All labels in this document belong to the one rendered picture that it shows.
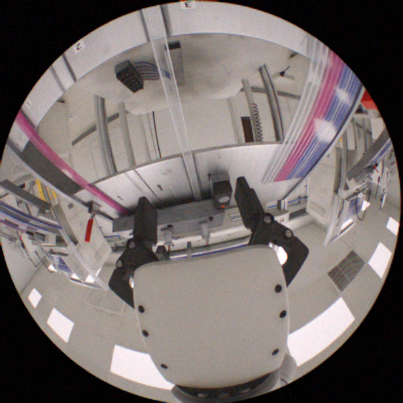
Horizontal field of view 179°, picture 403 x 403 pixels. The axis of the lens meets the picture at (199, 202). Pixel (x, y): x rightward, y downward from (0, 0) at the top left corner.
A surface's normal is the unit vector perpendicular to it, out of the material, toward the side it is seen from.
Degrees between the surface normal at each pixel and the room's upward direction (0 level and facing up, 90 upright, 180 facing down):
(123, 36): 47
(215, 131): 90
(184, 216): 137
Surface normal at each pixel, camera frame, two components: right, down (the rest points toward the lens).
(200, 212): -0.10, -0.41
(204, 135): 0.05, 0.38
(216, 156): 0.17, 0.89
